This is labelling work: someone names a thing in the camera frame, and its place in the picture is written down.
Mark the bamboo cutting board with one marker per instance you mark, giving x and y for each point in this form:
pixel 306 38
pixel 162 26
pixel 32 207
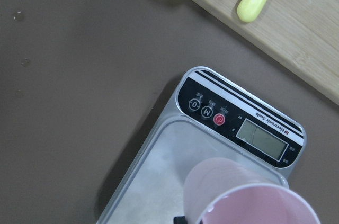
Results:
pixel 301 35

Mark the pink plastic cup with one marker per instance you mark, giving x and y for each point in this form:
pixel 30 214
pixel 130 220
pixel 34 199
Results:
pixel 219 190

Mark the digital kitchen scale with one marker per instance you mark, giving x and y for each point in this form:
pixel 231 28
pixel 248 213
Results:
pixel 207 116

